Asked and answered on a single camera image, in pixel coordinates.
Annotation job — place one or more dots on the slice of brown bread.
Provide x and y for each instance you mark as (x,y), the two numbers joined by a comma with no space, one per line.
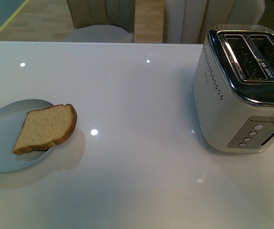
(45,128)

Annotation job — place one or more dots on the light blue round plate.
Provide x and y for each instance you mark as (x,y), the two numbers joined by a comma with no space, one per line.
(12,117)

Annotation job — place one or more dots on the white two-slot toaster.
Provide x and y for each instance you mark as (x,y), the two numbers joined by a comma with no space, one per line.
(233,88)

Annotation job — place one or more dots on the white chair left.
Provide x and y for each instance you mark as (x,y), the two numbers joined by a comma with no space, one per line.
(102,21)

